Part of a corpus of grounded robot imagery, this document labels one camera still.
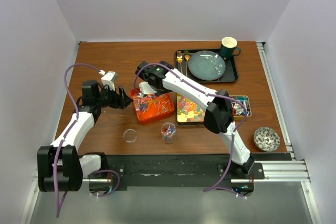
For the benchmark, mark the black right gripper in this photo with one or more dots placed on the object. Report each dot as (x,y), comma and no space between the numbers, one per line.
(160,92)

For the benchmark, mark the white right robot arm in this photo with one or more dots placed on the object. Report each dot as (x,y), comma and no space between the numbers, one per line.
(164,78)

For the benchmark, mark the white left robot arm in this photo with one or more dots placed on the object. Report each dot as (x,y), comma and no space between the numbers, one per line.
(59,162)

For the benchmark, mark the gold spoon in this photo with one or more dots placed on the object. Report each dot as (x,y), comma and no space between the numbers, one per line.
(186,57)

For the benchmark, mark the dark green mug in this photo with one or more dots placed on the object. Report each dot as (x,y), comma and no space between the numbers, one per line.
(229,48)

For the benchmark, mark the clear jar lid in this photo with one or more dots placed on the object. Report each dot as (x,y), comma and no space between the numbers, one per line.
(130,136)

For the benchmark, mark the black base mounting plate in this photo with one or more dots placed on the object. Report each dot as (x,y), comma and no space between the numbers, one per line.
(191,170)

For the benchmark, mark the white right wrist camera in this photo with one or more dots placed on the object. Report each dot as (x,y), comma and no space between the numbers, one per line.
(146,90)

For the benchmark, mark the gold tin of lollipops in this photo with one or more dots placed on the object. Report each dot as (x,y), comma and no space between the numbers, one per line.
(241,106)

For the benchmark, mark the aluminium frame rail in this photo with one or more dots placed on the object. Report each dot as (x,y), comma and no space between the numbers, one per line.
(294,171)

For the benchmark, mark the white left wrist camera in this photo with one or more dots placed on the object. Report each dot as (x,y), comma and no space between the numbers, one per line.
(108,79)

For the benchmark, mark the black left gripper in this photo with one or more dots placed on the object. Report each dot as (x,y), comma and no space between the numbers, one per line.
(121,100)

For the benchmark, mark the orange box of lollipops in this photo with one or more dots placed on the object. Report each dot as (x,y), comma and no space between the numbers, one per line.
(151,108)

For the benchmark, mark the gold fork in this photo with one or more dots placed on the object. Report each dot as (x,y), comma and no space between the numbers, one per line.
(179,59)

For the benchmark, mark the patterned small bowl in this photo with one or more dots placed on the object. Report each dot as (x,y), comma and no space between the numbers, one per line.
(266,139)

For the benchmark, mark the teal ceramic plate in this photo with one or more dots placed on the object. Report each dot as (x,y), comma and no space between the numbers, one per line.
(206,65)

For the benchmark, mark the clear glass jar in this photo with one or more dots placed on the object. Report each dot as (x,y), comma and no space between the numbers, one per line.
(168,132)

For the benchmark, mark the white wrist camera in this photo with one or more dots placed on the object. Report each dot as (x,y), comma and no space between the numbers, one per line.
(108,79)
(146,90)

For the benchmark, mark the black tin of star candies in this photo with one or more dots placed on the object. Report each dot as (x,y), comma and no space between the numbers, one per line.
(187,112)

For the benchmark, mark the black serving tray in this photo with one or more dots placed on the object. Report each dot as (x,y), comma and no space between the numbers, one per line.
(230,74)

